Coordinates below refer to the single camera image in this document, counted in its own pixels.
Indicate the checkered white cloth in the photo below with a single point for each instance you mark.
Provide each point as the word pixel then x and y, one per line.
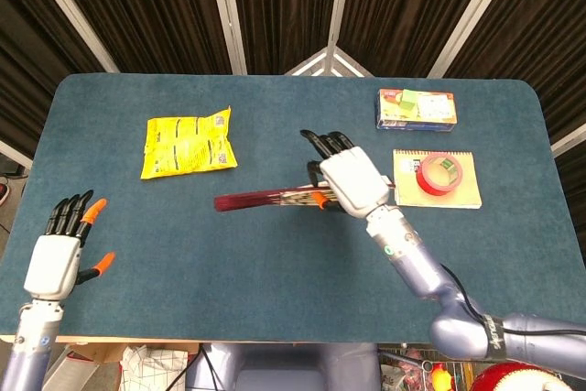
pixel 151 368

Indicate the dark brown pleated curtain panel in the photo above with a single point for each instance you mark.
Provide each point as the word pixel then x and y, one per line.
pixel 151 11
pixel 27 66
pixel 549 43
pixel 284 2
pixel 403 6

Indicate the yellow snack bag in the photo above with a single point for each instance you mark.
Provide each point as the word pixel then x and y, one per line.
pixel 183 144

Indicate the red and white round object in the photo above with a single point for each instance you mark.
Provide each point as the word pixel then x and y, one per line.
pixel 513 377

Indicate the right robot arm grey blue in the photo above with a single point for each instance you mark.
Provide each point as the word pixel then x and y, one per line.
pixel 412 263

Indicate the red tape roll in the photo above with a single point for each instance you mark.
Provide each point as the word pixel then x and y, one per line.
pixel 423 180

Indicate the green cube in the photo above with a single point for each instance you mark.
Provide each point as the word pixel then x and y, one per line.
pixel 409 99

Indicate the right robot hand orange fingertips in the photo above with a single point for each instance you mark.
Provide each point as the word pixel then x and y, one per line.
pixel 352 176

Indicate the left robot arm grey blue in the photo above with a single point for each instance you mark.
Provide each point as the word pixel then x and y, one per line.
pixel 32 345

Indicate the yellow toy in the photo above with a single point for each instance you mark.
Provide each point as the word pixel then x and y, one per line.
pixel 440 377

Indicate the red ribbed paper folding fan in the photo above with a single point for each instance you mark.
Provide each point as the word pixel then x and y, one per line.
pixel 247 202

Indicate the blue cardboard box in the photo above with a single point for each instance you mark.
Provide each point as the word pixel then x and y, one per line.
pixel 435 111

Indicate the white screen base frame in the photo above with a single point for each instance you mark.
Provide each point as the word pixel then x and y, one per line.
pixel 320 61

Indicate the spiral notebook beige cover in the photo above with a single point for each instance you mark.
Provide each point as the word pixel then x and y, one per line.
pixel 407 189

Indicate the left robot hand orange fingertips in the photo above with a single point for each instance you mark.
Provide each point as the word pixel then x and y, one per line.
pixel 50 263

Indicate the white screen frame post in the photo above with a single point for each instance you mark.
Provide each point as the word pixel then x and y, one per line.
pixel 226 11
pixel 68 6
pixel 476 11
pixel 338 2

